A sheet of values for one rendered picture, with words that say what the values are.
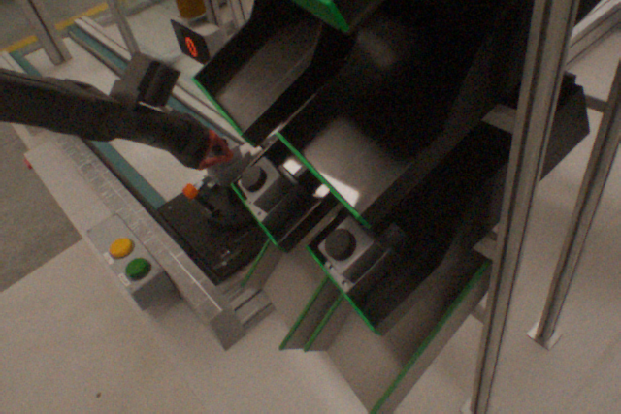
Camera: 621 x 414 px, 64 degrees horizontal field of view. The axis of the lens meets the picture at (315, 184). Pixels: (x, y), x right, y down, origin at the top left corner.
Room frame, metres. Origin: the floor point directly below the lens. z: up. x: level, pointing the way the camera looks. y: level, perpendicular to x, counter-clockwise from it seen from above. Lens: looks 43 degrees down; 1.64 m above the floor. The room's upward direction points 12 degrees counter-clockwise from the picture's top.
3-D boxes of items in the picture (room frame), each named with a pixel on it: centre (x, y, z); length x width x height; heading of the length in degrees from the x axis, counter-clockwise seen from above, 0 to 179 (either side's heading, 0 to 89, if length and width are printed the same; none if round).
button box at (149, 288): (0.65, 0.38, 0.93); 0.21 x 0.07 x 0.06; 33
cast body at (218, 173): (0.71, 0.14, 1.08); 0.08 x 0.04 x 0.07; 123
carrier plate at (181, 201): (0.70, 0.15, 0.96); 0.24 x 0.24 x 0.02; 33
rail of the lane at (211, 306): (0.84, 0.43, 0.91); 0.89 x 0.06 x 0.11; 33
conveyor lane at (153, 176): (0.96, 0.29, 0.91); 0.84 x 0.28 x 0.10; 33
